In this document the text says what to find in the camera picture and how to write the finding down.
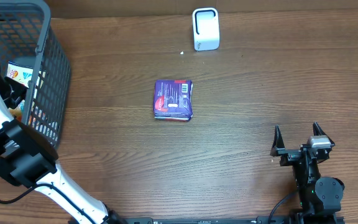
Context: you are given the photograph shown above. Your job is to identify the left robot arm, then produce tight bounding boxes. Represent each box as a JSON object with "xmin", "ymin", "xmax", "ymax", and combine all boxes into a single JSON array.
[{"xmin": 0, "ymin": 76, "xmax": 125, "ymax": 223}]

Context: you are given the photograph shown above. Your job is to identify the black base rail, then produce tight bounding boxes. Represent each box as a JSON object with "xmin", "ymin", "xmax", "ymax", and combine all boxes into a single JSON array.
[{"xmin": 68, "ymin": 215, "xmax": 346, "ymax": 224}]

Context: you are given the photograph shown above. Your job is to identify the yellow snack bag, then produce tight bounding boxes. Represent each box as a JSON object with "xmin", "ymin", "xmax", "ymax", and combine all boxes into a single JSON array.
[{"xmin": 7, "ymin": 62, "xmax": 33, "ymax": 120}]

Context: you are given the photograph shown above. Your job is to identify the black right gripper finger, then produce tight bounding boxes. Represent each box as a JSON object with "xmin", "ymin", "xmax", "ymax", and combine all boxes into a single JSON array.
[
  {"xmin": 313, "ymin": 121, "xmax": 335, "ymax": 146},
  {"xmin": 270, "ymin": 125, "xmax": 285, "ymax": 157}
]

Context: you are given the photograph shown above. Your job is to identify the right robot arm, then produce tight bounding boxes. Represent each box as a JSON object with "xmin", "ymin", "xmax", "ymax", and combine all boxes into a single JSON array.
[{"xmin": 270, "ymin": 122, "xmax": 345, "ymax": 223}]

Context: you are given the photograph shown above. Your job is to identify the dark grey plastic basket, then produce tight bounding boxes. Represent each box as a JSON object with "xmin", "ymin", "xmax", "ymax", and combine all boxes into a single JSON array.
[{"xmin": 0, "ymin": 1, "xmax": 71, "ymax": 147}]

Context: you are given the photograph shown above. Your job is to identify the white barcode scanner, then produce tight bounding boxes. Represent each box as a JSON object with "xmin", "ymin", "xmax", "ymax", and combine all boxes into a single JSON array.
[{"xmin": 192, "ymin": 7, "xmax": 220, "ymax": 51}]

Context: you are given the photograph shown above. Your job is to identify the purple red pad package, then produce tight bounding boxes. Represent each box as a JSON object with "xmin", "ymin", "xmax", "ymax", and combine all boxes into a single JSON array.
[{"xmin": 153, "ymin": 80, "xmax": 193, "ymax": 121}]

